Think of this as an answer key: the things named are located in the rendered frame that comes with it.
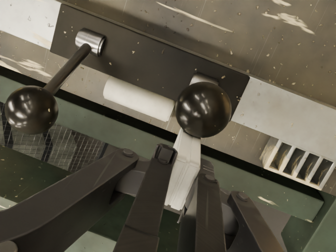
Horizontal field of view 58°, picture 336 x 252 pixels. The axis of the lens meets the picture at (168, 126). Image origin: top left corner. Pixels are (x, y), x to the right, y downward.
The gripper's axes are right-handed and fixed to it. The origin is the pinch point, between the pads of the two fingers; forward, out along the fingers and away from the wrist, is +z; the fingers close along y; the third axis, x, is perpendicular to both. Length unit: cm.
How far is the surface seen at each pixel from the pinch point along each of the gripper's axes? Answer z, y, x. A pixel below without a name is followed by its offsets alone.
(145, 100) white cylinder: 14.0, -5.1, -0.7
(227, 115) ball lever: 0.4, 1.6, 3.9
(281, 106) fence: 12.9, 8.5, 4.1
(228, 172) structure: 21.9, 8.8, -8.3
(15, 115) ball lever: 1.0, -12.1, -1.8
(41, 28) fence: 13.0, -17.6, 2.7
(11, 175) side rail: 16.6, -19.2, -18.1
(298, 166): 13.9, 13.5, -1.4
